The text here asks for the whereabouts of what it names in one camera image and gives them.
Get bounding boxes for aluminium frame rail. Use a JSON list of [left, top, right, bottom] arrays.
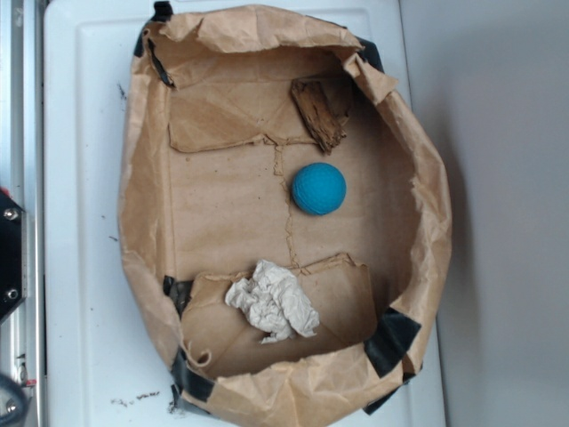
[[1, 1, 48, 426]]

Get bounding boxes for white plastic tray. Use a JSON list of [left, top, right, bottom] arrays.
[[44, 1, 446, 426]]

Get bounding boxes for brown paper bag tray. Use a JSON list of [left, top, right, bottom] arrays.
[[119, 2, 452, 426]]

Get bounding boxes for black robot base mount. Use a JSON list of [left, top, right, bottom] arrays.
[[1, 187, 28, 324]]

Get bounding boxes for brown wood bark piece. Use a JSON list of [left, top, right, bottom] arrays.
[[291, 79, 346, 156]]

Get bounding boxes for white paper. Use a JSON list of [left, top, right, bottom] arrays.
[[224, 260, 320, 344]]

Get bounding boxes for blue dimpled ball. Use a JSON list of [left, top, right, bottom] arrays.
[[292, 163, 347, 215]]

